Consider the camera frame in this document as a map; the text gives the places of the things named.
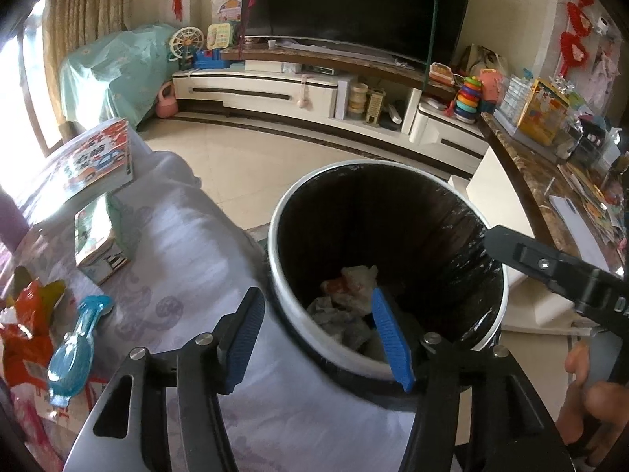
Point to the wooden slatted holder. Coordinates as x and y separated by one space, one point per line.
376 107

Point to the floral tablecloth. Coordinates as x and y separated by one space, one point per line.
186 275

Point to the pink plastic toy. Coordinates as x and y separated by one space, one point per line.
490 87

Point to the stack of round tins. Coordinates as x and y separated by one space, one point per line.
358 99

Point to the small green carton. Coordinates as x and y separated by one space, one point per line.
98 236

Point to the white security camera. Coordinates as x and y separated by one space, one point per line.
604 25

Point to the colourful picture book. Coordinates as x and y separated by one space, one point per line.
93 157

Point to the white paper sheet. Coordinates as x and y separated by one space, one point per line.
580 236

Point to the white upright box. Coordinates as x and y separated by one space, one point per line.
345 98

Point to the white television cabinet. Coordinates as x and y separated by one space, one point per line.
255 91

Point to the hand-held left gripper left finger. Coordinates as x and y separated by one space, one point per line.
241 349

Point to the pink hanging toy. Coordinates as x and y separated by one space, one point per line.
303 93

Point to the yellow green toy phone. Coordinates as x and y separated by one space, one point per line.
219 37

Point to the red paper wall decoration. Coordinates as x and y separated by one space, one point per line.
577 14

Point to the teal furniture cover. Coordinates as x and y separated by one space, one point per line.
118 69

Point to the clear plastic drawer organizer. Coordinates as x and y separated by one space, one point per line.
513 101

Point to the person's right hand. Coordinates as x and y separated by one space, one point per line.
607 405

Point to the crumpled grey paper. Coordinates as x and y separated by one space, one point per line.
334 317

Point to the pink toy kettlebell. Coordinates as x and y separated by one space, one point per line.
166 105

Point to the white bin with black liner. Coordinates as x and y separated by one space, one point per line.
383 216

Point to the window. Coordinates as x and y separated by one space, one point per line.
19 73

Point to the orange snack wrapper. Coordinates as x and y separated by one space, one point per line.
24 344

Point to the toy ferris wheel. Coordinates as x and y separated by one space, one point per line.
186 42

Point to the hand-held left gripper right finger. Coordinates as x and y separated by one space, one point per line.
393 344

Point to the marble top side cabinet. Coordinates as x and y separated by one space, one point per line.
535 177

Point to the cartoon house cutout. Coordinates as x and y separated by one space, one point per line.
228 10

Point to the blue plastic toy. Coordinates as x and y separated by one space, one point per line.
211 60

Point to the red yellow toy keyboard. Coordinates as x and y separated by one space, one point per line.
441 74

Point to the yellow toy box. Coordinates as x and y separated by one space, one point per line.
543 110

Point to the tan bag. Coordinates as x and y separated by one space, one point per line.
486 61

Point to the crumpled clear plastic wrapper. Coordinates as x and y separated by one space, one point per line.
356 282

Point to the black flat television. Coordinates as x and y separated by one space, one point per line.
354 5

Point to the beige curtain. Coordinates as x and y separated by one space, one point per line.
83 0

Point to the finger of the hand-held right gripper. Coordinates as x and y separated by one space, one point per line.
540 260

